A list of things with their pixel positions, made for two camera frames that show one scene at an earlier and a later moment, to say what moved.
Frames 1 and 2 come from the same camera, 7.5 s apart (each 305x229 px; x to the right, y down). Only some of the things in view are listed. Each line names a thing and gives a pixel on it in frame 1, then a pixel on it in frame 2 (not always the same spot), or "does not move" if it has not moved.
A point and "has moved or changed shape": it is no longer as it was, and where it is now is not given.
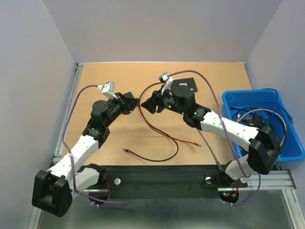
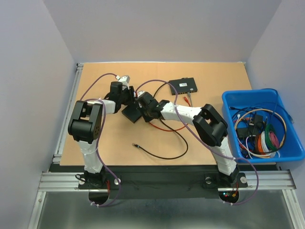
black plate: x=128 y=96 has moved or changed shape
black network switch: x=184 y=86 does not move
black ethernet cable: x=157 y=125 -> x=169 y=128
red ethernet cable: x=164 y=134 -> x=171 y=130
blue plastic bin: x=256 y=108 does not move
